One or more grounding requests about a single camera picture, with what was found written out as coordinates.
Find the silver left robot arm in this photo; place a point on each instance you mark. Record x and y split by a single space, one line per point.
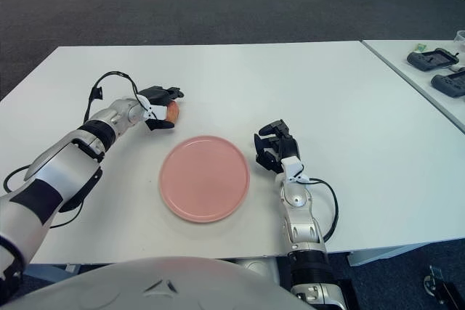
54 168

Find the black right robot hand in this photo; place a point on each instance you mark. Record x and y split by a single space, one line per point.
288 146

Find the green packet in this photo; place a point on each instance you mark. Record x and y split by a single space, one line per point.
420 47

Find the red peach fruit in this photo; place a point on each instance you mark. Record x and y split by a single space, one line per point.
175 112

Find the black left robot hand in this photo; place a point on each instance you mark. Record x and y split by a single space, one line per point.
160 94

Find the grey handheld controller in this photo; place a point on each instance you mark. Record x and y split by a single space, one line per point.
447 85
423 61

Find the grey robot torso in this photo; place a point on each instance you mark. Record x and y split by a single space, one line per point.
145 284

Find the clear plastic container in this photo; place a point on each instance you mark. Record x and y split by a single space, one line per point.
460 37

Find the black caster stand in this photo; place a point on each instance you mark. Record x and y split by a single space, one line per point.
447 290

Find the pink round plate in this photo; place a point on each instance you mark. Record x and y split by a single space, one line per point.
203 179

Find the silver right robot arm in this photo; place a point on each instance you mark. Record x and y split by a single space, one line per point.
303 223

